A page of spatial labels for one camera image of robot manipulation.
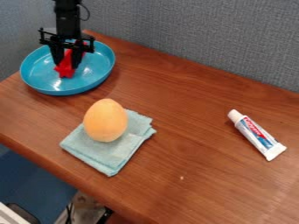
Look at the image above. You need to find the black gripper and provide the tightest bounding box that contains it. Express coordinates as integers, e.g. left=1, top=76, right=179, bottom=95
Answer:
left=38, top=20, right=94, bottom=69

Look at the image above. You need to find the red block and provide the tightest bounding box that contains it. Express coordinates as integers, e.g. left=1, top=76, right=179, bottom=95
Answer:
left=53, top=48, right=77, bottom=78

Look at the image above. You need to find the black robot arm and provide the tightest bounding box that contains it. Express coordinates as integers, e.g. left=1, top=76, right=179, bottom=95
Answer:
left=38, top=0, right=94, bottom=69

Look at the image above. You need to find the blue plastic plate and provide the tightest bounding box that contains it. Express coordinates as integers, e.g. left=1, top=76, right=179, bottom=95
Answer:
left=20, top=41, right=116, bottom=96

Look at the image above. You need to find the orange egg-shaped object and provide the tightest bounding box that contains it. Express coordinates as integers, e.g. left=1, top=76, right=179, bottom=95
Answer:
left=82, top=99, right=128, bottom=143

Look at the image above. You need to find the grey object under table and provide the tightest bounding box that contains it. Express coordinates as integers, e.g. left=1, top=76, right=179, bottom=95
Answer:
left=53, top=192, right=113, bottom=224

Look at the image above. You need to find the light blue folded cloth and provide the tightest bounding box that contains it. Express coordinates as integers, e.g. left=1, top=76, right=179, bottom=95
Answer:
left=60, top=109, right=156, bottom=177

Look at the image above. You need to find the white toothpaste tube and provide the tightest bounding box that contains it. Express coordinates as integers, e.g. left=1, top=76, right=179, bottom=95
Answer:
left=228, top=109, right=287, bottom=161

